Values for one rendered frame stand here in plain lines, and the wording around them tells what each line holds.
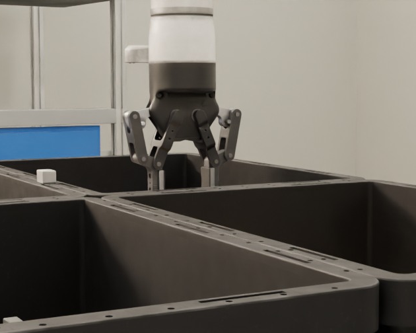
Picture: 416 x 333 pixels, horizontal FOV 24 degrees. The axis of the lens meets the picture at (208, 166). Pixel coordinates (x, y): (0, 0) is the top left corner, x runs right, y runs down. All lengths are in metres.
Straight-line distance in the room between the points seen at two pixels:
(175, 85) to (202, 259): 0.45
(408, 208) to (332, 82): 3.94
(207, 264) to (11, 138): 2.42
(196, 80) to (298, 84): 3.67
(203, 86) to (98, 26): 3.08
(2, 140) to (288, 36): 2.03
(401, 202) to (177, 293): 0.33
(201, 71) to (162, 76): 0.04
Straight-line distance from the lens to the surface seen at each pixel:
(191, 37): 1.05
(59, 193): 0.86
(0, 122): 3.00
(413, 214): 0.91
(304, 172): 1.05
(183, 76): 1.04
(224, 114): 1.10
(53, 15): 4.03
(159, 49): 1.05
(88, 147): 3.13
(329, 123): 4.84
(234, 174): 1.18
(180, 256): 0.65
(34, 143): 3.05
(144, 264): 0.70
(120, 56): 3.18
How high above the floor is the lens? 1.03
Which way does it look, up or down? 5 degrees down
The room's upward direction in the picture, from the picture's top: straight up
